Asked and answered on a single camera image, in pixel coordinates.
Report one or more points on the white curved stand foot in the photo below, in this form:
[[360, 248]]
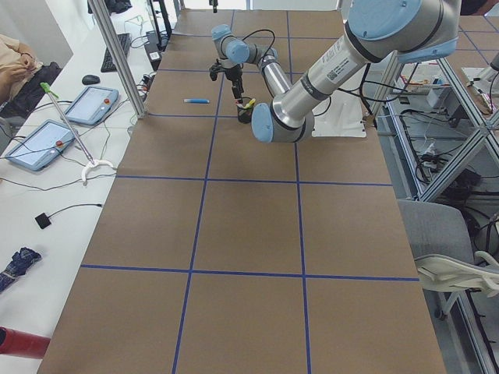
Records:
[[91, 165]]

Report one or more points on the blue pen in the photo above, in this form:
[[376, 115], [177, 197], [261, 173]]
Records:
[[196, 101]]

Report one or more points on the teach pendant tablet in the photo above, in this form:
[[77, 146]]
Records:
[[42, 146], [92, 104]]

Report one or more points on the grey office chair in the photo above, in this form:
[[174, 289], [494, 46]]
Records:
[[442, 250]]

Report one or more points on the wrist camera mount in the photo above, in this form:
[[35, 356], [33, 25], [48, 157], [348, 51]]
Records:
[[216, 69]]

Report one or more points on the near teach pendant tablet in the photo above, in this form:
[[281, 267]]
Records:
[[42, 146]]

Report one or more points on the small black square pad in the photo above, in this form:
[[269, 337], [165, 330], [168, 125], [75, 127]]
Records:
[[42, 220]]

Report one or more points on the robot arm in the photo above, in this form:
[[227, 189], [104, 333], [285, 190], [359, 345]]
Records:
[[214, 5], [417, 31]]

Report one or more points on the black mesh pen cup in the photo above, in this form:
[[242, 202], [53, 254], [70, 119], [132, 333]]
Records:
[[244, 112]]

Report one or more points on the red cylinder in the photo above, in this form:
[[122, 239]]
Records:
[[21, 344]]

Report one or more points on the metal rod with green clip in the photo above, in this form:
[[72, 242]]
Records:
[[54, 99]]

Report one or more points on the folded blue umbrella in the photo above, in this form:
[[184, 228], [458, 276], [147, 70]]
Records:
[[20, 262]]

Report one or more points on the aluminium frame column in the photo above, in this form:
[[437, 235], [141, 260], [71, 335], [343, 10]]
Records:
[[111, 40]]

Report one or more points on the seated person in beige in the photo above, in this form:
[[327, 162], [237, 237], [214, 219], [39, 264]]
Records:
[[21, 77]]

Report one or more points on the yellow highlighter pen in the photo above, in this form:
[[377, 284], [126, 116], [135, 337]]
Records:
[[250, 103]]

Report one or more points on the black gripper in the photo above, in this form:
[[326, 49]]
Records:
[[235, 74]]

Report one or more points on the aluminium frame rack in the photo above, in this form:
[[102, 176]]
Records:
[[425, 146]]

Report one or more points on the far teach pendant tablet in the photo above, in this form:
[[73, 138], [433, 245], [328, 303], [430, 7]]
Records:
[[92, 104]]

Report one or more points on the black computer mouse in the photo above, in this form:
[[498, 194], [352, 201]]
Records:
[[90, 79]]

